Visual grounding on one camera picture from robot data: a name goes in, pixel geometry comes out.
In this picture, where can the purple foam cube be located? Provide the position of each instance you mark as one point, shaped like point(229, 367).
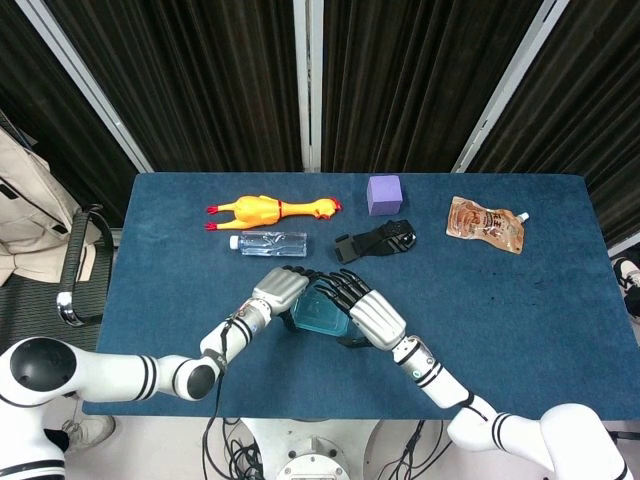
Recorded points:
point(384, 195)

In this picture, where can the blue table cloth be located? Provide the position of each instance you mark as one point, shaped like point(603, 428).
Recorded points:
point(500, 325)

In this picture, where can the dark pleated curtain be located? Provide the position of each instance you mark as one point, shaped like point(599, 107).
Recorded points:
point(415, 75)
point(30, 100)
point(600, 100)
point(200, 75)

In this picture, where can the white shoe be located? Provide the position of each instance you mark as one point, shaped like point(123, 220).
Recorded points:
point(90, 431)

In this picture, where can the brown spouted sauce pouch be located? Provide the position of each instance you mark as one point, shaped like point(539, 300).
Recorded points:
point(485, 225)

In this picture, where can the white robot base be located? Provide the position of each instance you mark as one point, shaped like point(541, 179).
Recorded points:
point(310, 450)

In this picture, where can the white frame post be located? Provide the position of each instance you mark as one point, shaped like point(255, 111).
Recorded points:
point(85, 85)
point(510, 85)
point(308, 85)

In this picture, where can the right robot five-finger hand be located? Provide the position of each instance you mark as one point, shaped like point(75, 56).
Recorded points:
point(377, 320)

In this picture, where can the blue translucent plastic container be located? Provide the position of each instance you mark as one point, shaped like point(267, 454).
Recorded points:
point(306, 315)

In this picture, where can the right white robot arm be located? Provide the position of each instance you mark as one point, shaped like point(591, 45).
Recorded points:
point(500, 425)

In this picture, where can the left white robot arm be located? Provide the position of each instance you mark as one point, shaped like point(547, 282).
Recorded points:
point(110, 372)

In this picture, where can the white and black sneaker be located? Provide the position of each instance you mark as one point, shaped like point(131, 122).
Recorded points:
point(629, 280)

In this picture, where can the yellow rubber chicken toy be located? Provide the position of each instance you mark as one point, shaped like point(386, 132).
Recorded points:
point(260, 211)

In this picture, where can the black office chair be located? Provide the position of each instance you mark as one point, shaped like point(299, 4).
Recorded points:
point(75, 250)

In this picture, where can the black trouser leg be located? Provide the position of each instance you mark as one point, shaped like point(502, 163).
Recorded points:
point(55, 440)

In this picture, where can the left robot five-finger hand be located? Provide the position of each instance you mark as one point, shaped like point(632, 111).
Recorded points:
point(280, 290)

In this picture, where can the clear plastic water bottle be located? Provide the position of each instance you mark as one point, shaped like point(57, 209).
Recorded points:
point(272, 244)

